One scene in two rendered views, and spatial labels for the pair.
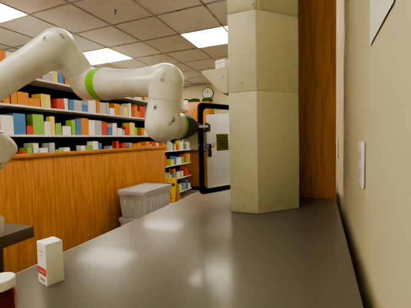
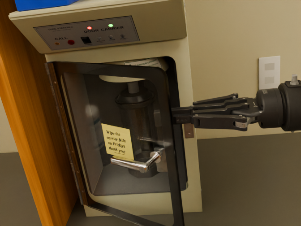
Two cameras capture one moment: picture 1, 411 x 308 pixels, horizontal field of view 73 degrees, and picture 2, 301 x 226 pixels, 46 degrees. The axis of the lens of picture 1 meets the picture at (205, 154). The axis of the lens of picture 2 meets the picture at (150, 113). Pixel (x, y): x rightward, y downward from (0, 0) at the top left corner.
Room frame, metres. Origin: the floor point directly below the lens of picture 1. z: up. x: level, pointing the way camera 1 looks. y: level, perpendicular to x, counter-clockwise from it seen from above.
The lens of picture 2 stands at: (1.37, 0.60, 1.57)
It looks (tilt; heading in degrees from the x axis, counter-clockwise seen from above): 24 degrees down; 256
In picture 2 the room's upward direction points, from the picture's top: 8 degrees counter-clockwise
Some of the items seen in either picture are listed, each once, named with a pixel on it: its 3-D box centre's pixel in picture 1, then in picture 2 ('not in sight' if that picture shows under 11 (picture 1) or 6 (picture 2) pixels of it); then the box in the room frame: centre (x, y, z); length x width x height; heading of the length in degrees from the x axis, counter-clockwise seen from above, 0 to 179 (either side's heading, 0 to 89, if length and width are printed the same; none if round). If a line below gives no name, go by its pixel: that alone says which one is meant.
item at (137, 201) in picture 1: (146, 200); not in sight; (3.42, 0.75, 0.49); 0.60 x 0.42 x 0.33; 157
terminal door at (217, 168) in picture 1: (224, 147); (116, 150); (1.29, -0.09, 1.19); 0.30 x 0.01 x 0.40; 130
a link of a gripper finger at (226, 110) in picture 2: not in sight; (219, 115); (1.10, 0.04, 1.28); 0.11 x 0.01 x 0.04; 159
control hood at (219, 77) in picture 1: (227, 88); (103, 25); (1.26, -0.10, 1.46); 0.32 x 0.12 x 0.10; 157
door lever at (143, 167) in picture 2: not in sight; (135, 159); (1.26, -0.01, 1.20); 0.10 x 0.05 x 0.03; 130
